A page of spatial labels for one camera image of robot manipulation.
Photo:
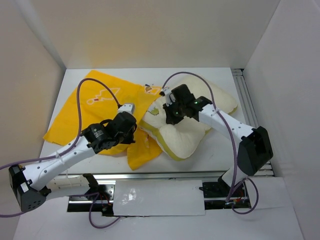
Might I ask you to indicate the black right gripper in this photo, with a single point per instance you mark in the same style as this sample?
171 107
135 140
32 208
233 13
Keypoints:
170 118

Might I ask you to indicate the cream white pillow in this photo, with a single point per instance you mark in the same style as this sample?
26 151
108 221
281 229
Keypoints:
181 140

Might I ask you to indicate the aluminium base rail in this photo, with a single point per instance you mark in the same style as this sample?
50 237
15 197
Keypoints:
213 193

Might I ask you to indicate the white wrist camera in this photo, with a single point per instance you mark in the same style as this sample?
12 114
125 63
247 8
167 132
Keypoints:
169 97
127 107

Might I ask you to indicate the yellow printed pillowcase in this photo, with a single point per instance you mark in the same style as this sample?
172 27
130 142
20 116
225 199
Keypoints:
99 99

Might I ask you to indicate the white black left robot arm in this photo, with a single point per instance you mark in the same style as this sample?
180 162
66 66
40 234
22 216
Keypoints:
36 183

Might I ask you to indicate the white cover sheet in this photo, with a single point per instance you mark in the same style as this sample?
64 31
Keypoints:
155 198

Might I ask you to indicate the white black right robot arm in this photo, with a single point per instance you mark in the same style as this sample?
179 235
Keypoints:
252 145

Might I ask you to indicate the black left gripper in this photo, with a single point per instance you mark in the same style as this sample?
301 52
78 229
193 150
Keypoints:
130 139

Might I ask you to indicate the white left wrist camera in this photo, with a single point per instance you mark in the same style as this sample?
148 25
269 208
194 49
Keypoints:
127 107

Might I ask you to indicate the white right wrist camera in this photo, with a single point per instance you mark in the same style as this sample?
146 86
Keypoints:
169 97

